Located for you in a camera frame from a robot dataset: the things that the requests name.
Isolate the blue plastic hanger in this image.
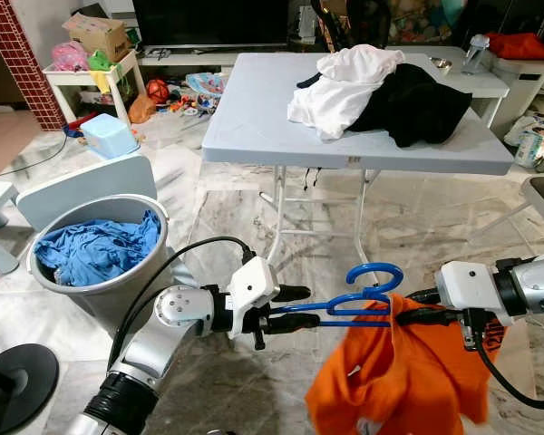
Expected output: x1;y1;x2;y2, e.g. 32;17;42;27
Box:
267;262;405;329

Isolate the orange shirt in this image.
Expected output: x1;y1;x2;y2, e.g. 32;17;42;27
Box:
306;292;507;435

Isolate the blue shirt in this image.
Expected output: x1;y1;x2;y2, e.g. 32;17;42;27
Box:
34;210;161;288

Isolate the pale blue folding table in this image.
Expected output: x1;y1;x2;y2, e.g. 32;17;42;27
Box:
201;52;516;266

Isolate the white green wipes package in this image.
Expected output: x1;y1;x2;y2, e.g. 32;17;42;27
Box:
515;121;544;173

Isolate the black garment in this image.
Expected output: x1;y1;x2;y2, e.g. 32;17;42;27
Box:
349;62;473;149

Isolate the grey round laundry bin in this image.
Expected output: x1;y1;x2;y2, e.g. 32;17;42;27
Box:
27;193;178;332

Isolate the white garment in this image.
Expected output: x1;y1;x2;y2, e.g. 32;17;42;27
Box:
287;43;407;141

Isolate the white rectangular table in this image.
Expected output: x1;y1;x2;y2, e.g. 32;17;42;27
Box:
385;45;510;128

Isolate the colourful play mat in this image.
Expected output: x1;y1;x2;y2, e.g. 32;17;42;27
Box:
185;71;228;102

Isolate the white tall bin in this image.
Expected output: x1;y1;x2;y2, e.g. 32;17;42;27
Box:
491;56;544;139

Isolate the pale blue plastic chair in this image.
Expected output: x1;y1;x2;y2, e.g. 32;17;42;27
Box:
16;152;200;291

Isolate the light blue storage box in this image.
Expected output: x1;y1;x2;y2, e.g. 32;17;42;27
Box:
79;112;140;161

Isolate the orange bag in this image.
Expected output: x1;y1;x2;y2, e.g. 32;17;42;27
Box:
127;93;157;125

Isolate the red ball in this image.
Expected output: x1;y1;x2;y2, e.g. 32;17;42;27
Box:
145;78;171;104

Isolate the clear plastic bottle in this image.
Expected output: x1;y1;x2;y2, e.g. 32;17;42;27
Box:
461;34;492;76

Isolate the black round stand base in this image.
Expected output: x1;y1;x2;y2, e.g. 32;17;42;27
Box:
0;343;61;435

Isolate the red cloth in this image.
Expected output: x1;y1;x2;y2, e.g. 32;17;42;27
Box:
486;32;544;63

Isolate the black office chair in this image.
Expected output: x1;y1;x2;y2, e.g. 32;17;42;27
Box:
310;0;391;51

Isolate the black television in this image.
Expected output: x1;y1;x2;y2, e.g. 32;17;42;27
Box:
131;0;291;48

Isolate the yellow cloth piece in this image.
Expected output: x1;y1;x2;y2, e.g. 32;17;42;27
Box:
92;69;117;93

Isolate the green toy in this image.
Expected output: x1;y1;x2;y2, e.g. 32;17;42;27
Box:
88;49;115;73

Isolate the white side table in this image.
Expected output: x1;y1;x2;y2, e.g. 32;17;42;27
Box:
44;50;148;128

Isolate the brown cardboard box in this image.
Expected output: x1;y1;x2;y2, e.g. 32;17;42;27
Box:
62;13;131;63

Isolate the pink bag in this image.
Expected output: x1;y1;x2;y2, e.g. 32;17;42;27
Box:
51;41;90;73

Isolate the red brick pillar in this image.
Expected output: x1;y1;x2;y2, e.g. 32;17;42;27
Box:
0;0;69;132

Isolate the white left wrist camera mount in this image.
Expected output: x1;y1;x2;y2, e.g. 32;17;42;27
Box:
227;256;280;338

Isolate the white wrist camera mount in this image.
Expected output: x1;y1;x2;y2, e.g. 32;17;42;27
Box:
227;256;280;338
435;261;501;314

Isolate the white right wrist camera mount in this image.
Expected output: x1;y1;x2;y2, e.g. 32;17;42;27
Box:
435;261;501;314

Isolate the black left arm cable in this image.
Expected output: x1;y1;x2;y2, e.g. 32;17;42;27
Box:
107;237;257;368

